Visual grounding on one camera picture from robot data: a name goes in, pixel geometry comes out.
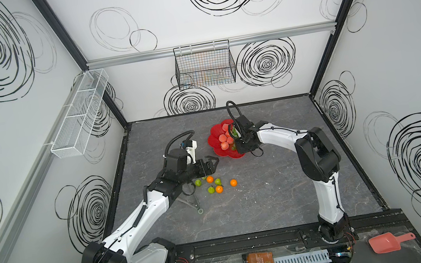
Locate green grape bunch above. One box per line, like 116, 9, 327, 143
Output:
230, 128, 240, 138

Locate red flower-shaped bowl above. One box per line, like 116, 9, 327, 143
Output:
207, 119, 244, 159

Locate peach top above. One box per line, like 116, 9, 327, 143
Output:
218, 134, 227, 142

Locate red peach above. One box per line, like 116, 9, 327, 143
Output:
222, 123, 230, 132

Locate orange mandarin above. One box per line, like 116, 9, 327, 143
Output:
230, 179, 238, 187
206, 176, 214, 184
215, 185, 224, 193

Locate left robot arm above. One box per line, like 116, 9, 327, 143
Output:
81, 156, 219, 263

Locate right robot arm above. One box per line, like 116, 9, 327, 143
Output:
228, 115, 349, 244

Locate green pear right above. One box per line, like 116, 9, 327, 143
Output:
214, 178, 222, 186

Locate green pear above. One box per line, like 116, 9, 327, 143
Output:
214, 178, 222, 186
207, 186, 215, 194

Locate green lime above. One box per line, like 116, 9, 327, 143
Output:
194, 179, 202, 187

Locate green pear lower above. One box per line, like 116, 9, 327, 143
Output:
207, 186, 215, 194

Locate green-tipped metal tongs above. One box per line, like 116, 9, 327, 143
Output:
177, 182, 204, 215

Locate pink plastic scoop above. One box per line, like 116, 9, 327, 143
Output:
368, 232, 416, 254

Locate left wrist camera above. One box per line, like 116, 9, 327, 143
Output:
182, 140, 198, 165

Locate black wire basket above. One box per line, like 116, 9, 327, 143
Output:
172, 39, 237, 90

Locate white wire shelf basket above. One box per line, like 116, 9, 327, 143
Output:
51, 69, 109, 159

